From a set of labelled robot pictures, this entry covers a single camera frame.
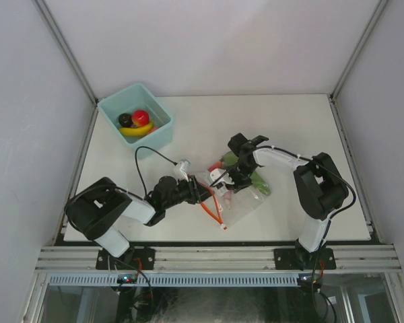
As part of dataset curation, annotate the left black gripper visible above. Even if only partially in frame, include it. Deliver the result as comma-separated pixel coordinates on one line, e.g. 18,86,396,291
163,175,214,210

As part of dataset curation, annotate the green fake leaf vegetable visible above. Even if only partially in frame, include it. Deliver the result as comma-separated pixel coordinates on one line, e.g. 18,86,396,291
220,151,271,196

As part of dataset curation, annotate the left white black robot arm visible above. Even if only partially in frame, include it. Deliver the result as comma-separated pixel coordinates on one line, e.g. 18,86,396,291
64,176,212,269

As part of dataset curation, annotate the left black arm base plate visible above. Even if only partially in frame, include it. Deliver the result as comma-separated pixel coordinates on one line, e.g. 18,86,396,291
96,247,156,271

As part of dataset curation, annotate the right black camera cable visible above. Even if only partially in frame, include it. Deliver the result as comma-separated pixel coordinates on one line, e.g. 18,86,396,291
210,147,358,216

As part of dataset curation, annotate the left aluminium frame post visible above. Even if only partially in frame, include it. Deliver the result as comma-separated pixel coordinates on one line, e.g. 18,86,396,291
32,0,98,106

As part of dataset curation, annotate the yellow fake banana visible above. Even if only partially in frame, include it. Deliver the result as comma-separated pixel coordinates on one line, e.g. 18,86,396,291
119,121,154,137

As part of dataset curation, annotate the red yellow fake pear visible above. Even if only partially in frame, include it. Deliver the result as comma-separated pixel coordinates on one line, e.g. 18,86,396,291
207,160,223,172

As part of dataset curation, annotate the blue slotted cable duct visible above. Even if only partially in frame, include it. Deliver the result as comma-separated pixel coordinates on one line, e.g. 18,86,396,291
49,273,300,287

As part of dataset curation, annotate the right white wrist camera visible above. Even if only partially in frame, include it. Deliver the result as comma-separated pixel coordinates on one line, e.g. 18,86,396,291
209,168,234,196

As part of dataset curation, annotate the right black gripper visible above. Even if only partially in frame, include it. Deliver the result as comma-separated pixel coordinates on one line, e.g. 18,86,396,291
222,161,257,193

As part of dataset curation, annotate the aluminium frame post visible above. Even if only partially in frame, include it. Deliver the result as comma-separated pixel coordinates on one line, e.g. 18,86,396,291
330,0,391,101
32,0,98,106

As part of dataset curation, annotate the clear zip top bag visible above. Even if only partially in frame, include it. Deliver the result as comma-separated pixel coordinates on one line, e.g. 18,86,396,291
195,165,270,230

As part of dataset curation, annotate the dark purple fake eggplant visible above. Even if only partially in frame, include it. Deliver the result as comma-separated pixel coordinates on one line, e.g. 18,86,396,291
118,113,133,128

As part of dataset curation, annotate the small orange fake carrot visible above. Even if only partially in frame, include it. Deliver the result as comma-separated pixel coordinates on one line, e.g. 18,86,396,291
147,127,159,135

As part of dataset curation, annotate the black camera cable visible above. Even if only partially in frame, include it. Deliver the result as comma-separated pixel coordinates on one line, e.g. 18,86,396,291
210,147,358,216
134,145,179,199

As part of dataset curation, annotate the aluminium mounting rail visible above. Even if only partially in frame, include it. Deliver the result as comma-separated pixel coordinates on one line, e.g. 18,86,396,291
35,245,401,273

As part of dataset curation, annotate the red fake apple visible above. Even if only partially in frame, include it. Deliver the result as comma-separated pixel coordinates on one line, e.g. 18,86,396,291
132,110,150,127

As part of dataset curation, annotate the left black camera cable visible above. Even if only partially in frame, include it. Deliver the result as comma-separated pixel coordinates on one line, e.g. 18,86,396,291
134,145,179,199

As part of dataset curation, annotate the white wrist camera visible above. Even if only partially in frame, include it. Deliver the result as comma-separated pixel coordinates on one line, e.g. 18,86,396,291
209,168,234,196
173,159,191,182

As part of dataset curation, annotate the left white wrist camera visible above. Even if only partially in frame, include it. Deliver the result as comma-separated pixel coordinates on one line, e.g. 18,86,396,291
173,159,191,182

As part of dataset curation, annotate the teal plastic bin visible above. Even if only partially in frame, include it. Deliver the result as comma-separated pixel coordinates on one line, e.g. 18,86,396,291
98,83,174,159

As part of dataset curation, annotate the long purple fake eggplant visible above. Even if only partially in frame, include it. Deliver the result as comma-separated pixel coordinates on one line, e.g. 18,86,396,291
223,190,234,210

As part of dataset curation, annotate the right aluminium frame post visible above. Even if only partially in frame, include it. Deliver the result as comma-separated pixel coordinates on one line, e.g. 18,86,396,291
330,0,391,101

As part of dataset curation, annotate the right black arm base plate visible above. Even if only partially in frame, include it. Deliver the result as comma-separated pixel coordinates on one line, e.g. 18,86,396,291
273,248,337,271

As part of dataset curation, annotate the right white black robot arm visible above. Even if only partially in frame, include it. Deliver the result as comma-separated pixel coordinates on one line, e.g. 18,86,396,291
225,133,356,270

